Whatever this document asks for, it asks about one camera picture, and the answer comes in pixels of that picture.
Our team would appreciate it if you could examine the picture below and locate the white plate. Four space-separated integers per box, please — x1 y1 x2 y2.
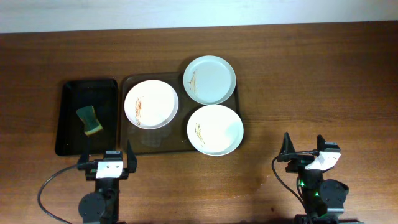
123 80 179 129
187 105 244 156

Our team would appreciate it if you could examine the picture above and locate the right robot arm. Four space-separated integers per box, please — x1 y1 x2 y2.
271 133 360 224

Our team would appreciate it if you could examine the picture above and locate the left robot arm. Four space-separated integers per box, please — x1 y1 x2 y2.
77 142 137 224

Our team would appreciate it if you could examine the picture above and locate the green and yellow sponge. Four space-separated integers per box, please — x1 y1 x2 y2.
76 106 103 136

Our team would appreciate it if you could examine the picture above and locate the pale blue plate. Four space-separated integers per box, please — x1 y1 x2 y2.
183 55 236 105

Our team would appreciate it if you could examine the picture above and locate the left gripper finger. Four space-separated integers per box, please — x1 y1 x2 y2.
126 141 137 173
77 138 91 170

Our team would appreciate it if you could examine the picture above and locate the black plastic tray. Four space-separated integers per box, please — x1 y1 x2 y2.
55 79 119 156

